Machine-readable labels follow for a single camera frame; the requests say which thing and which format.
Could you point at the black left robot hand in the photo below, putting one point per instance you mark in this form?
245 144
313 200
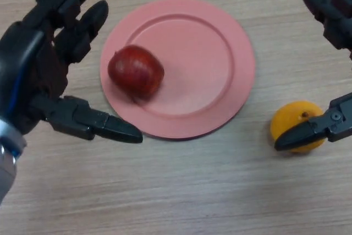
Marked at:
27 61

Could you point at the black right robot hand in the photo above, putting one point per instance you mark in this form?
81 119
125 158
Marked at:
302 133

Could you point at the red apple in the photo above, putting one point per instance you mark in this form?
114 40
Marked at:
137 72

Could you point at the pink round plate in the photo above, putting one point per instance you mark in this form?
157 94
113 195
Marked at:
198 67

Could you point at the orange round fruit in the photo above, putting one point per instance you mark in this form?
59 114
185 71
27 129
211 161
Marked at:
286 119

